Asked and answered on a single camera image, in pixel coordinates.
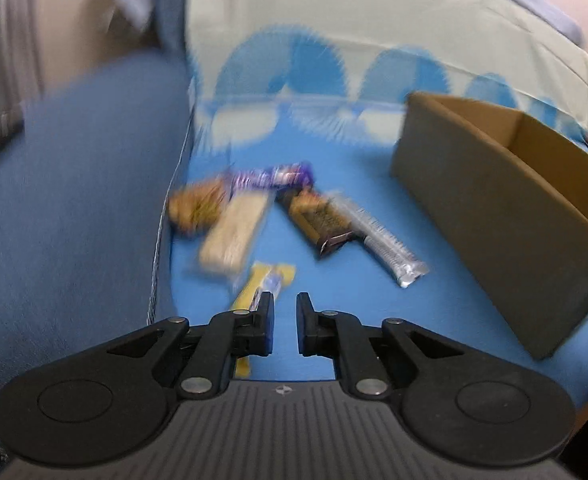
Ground beige snack bar packet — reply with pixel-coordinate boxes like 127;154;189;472
196;194;270;273

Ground blue fan-print bed sheet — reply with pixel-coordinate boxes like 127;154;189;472
166;0;588;411

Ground golden snack bag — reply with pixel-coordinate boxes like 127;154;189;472
166;177;230;233

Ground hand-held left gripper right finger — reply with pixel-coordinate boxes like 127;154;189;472
295;291;465;401

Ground cardboard box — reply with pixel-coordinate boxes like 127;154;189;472
390;91;588;360

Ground purple snack packet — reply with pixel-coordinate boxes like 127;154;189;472
226;161;317;192

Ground yellow snack packet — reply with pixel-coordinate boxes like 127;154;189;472
229;261;296;378

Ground grey striped curtain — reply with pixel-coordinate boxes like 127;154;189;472
0;0;45;171

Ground dark brown snack packet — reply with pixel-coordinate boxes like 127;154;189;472
275;189;357;257

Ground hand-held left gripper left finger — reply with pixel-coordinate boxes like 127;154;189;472
106;291;276;401

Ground light blue cloth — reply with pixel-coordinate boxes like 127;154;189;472
101;0;587;48

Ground silver snack packet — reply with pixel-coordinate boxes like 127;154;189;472
331;195;431;288

